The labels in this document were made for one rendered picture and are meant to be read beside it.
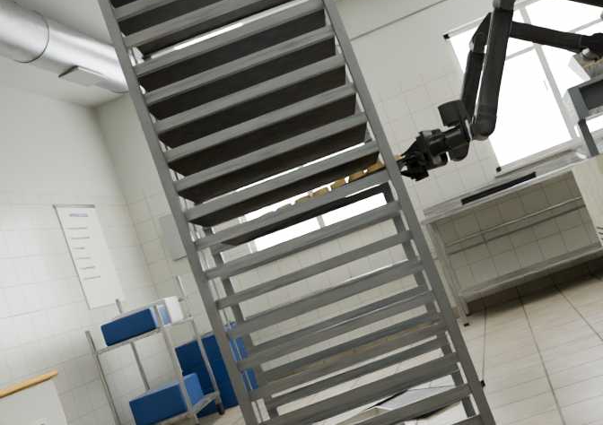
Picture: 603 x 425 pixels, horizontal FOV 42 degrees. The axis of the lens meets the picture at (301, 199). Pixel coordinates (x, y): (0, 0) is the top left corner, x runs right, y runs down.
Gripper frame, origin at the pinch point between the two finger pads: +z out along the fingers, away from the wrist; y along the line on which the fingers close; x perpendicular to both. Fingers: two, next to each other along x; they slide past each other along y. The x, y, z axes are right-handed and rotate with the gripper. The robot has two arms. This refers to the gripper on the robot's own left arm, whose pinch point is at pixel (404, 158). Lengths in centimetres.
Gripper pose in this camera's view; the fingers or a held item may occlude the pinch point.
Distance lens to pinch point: 232.5
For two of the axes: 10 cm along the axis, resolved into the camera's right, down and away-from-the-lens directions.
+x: -5.1, 0.9, -8.5
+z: -8.0, 3.2, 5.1
